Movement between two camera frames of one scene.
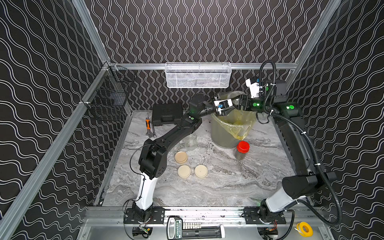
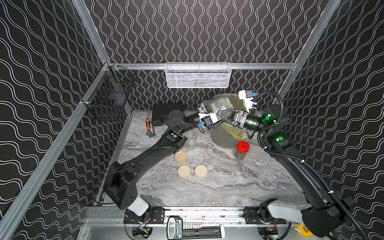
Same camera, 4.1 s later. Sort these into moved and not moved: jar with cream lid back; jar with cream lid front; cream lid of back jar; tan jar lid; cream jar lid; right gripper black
Moved: right gripper black; jar with cream lid back
Not moved: jar with cream lid front; tan jar lid; cream lid of back jar; cream jar lid
